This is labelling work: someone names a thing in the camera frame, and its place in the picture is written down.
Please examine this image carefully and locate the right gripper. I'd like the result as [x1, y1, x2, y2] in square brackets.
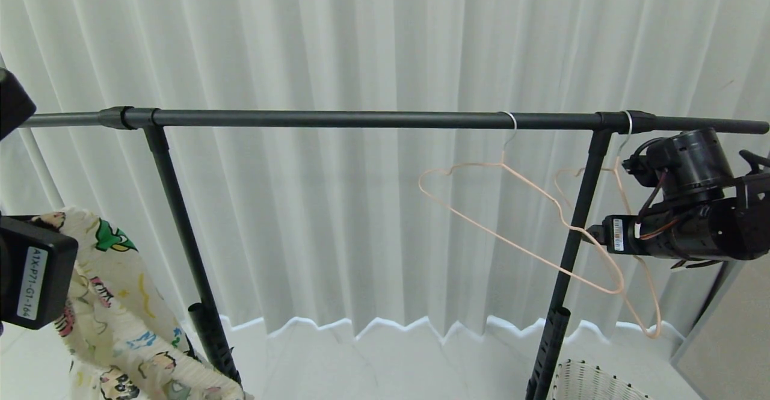
[587, 198, 770, 262]

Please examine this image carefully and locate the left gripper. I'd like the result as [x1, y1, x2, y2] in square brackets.
[0, 215, 79, 330]

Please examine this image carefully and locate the cream printed garment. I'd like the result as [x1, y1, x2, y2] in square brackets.
[30, 208, 253, 400]

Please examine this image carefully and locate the pink clothes hanger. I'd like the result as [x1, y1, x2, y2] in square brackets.
[418, 111, 626, 295]
[553, 111, 662, 339]

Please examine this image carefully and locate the white laundry basket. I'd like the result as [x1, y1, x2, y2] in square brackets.
[550, 359, 653, 400]

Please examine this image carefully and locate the black clothes rack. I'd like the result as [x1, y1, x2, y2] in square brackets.
[18, 106, 770, 400]

